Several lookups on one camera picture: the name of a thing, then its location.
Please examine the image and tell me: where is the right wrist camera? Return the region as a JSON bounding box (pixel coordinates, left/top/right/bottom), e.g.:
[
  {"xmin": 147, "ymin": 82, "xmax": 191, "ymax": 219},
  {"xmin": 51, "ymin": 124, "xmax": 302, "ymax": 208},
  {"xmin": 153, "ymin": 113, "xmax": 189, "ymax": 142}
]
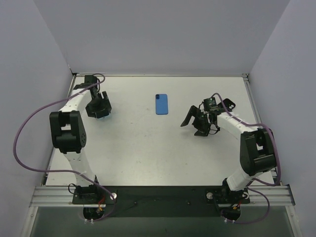
[{"xmin": 202, "ymin": 97, "xmax": 219, "ymax": 112}]

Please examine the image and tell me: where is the black phone case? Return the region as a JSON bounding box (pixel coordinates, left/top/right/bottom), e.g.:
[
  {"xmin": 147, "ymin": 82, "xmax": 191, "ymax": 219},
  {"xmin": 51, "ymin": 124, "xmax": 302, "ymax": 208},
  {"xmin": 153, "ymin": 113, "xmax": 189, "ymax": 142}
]
[{"xmin": 223, "ymin": 98, "xmax": 236, "ymax": 112}]

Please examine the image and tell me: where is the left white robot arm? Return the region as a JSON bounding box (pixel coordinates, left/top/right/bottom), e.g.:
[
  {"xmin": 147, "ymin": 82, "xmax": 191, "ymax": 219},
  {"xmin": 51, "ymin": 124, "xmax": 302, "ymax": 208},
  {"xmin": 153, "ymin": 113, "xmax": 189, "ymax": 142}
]
[{"xmin": 49, "ymin": 75, "xmax": 112, "ymax": 203}]

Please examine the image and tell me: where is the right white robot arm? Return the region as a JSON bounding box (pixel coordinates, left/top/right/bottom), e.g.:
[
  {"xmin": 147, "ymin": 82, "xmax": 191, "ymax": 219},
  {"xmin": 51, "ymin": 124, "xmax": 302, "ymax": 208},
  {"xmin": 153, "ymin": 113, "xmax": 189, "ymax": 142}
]
[{"xmin": 181, "ymin": 105, "xmax": 279, "ymax": 191}]

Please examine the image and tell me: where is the aluminium front rail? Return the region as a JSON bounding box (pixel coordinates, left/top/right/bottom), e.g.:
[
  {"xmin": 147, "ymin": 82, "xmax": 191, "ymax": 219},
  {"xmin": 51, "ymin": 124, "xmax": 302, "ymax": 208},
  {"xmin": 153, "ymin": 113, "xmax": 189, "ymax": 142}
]
[{"xmin": 30, "ymin": 185, "xmax": 295, "ymax": 207}]

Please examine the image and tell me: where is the light blue cased phone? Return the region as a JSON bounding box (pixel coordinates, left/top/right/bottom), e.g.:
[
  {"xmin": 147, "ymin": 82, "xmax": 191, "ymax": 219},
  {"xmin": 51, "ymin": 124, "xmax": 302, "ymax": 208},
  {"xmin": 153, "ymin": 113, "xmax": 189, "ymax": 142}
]
[{"xmin": 99, "ymin": 115, "xmax": 111, "ymax": 120}]

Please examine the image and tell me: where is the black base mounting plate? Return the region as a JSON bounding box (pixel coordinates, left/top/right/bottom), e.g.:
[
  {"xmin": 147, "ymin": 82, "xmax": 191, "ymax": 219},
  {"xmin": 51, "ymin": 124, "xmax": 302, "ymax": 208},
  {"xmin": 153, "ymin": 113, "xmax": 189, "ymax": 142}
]
[{"xmin": 71, "ymin": 185, "xmax": 250, "ymax": 220}]

